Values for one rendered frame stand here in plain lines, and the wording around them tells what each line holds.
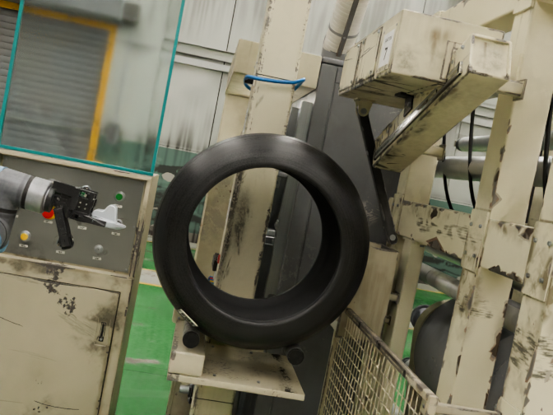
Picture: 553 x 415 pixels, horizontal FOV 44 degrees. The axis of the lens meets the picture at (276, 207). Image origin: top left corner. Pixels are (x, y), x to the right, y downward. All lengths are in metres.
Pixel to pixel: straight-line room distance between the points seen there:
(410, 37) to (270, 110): 0.68
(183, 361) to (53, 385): 0.89
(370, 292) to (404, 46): 0.87
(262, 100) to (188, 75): 8.98
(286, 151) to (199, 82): 9.37
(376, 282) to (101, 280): 0.98
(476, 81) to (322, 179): 0.47
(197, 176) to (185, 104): 9.34
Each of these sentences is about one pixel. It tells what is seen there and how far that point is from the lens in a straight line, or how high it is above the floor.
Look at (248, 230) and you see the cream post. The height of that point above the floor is 1.17.
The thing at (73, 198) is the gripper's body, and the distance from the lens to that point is 1.86.
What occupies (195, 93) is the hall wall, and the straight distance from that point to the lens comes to 11.09.
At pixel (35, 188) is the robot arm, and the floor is 1.21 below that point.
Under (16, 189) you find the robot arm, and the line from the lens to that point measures 1.88.
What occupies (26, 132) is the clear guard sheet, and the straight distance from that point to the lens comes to 2.58.
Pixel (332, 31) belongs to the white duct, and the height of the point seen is 1.94.
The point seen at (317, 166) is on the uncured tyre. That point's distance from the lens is 1.77.
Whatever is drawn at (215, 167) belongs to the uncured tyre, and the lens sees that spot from 1.75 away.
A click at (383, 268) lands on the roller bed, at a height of 1.14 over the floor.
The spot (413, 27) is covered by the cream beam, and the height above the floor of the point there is 1.75.
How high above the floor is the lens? 1.37
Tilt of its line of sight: 3 degrees down
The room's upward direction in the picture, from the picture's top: 11 degrees clockwise
